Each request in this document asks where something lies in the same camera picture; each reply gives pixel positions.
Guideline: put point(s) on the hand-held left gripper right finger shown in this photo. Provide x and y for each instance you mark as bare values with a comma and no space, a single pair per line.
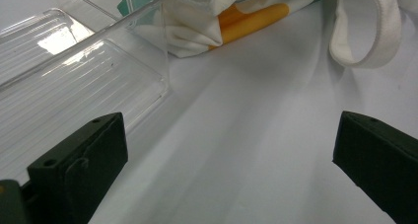
381,158

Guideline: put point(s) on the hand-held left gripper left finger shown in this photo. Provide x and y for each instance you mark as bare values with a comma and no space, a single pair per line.
75,171

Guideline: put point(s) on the white printed tote bag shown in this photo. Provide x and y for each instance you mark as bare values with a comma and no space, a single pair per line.
197,26

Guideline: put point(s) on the clear plastic storage container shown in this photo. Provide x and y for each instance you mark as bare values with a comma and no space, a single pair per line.
82,82

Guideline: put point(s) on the pale table cover sheet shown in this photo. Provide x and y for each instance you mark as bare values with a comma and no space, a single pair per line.
246,135

